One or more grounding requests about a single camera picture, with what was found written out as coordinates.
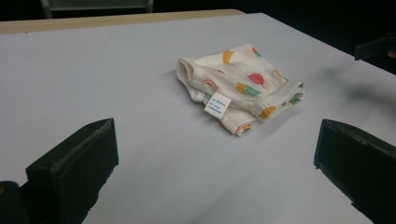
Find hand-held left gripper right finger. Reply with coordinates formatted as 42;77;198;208
313;119;396;224

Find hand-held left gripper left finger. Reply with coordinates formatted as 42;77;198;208
21;118;120;224

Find white fruit print pants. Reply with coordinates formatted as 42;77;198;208
176;43;306;138

